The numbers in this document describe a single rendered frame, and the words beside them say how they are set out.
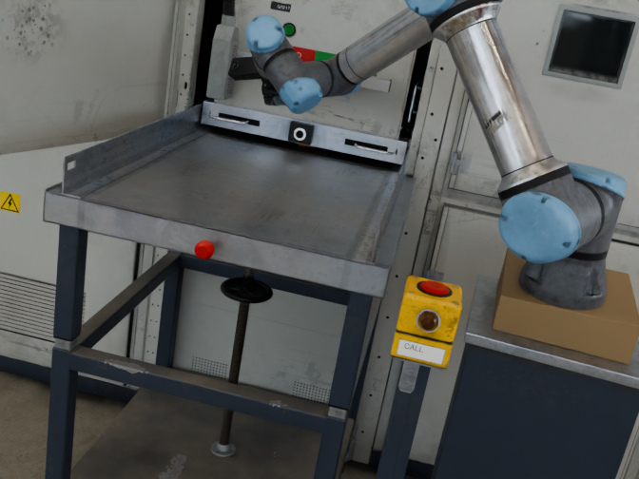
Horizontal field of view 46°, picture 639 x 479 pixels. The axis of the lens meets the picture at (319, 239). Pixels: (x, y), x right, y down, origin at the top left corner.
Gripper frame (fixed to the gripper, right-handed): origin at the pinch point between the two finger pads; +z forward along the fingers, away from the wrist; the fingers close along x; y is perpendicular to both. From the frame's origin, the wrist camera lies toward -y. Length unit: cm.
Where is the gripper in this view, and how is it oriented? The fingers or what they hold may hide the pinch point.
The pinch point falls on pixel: (276, 99)
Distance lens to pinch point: 184.2
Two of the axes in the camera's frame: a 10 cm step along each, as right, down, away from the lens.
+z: 0.7, 2.1, 9.8
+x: 2.4, -9.5, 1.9
